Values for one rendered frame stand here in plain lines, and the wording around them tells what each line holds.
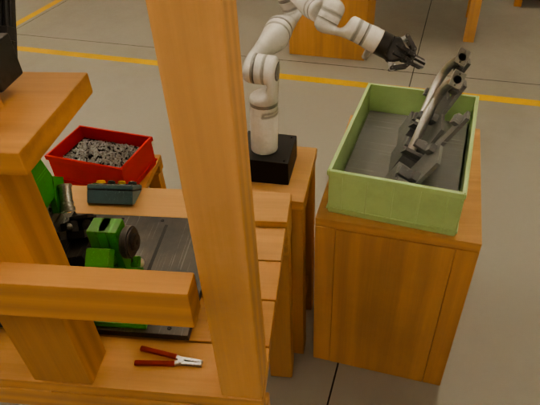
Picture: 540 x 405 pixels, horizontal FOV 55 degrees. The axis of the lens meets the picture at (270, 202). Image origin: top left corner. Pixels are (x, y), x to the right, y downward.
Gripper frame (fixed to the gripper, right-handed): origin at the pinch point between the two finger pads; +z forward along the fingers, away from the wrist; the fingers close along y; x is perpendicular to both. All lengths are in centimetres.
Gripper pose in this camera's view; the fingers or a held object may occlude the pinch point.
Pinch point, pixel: (419, 63)
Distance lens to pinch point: 173.6
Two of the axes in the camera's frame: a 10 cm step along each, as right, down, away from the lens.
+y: 4.4, -9.0, 0.4
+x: -0.7, 0.1, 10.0
